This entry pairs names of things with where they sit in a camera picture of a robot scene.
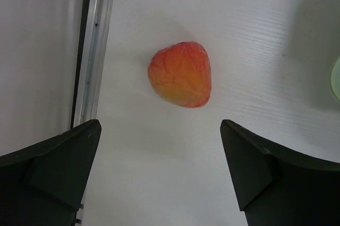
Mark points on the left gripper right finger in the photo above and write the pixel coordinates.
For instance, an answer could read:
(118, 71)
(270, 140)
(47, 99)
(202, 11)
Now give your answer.
(275, 185)

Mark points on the left aluminium table rail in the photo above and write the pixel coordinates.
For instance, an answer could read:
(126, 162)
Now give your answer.
(95, 20)

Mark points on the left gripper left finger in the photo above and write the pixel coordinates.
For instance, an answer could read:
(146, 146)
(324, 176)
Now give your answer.
(43, 184)

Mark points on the green scalloped fruit bowl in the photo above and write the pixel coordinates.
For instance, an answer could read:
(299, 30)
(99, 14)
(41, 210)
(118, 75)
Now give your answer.
(335, 78)

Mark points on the red-orange fake peach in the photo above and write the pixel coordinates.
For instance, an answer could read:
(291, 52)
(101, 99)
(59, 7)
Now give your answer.
(181, 74)

